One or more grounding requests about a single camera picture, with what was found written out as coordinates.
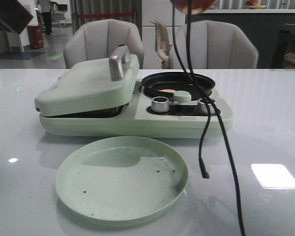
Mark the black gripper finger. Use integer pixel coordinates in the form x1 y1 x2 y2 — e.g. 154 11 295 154
0 0 33 34

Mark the black round frying pan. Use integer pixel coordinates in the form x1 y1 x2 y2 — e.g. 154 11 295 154
142 71 201 101

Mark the right silver control knob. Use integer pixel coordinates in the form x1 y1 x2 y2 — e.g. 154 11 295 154
197 98 215 116

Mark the dark counter with white top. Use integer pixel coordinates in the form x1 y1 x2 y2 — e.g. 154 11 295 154
192 9 295 69

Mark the person in background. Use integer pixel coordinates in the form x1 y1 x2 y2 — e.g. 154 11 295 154
39 0 53 36

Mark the green breakfast maker base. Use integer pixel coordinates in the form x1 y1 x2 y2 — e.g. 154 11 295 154
39 78 234 140

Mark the left silver control knob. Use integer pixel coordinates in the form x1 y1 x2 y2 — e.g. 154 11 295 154
151 96 170 113

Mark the black cable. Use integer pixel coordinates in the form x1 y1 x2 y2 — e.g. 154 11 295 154
171 0 247 236
186 0 212 179

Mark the fruit bowl on counter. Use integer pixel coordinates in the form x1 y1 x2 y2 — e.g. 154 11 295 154
245 0 267 9

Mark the green sandwich maker lid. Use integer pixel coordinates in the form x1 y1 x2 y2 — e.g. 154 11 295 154
34 46 140 118

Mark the silver control knob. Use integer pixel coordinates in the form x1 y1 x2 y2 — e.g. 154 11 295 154
151 96 170 113
197 98 215 116

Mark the left grey upholstered chair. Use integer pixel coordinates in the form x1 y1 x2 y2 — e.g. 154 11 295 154
63 19 144 69

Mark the red trash bin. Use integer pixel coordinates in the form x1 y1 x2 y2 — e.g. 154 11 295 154
27 25 44 49

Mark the grey upholstered chair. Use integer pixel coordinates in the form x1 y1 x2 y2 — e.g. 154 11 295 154
63 19 144 69
169 20 259 70

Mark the right grey upholstered chair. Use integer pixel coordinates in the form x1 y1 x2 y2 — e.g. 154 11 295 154
169 20 259 70

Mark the light green round plate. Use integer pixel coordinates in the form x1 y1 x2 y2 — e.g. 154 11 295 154
55 136 188 226

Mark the white cabinet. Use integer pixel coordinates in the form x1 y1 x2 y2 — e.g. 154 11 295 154
142 0 173 69

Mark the beige office chair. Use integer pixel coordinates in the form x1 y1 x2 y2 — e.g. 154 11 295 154
150 20 171 69

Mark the pink bowl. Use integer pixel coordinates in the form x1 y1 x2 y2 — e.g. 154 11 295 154
171 0 216 15

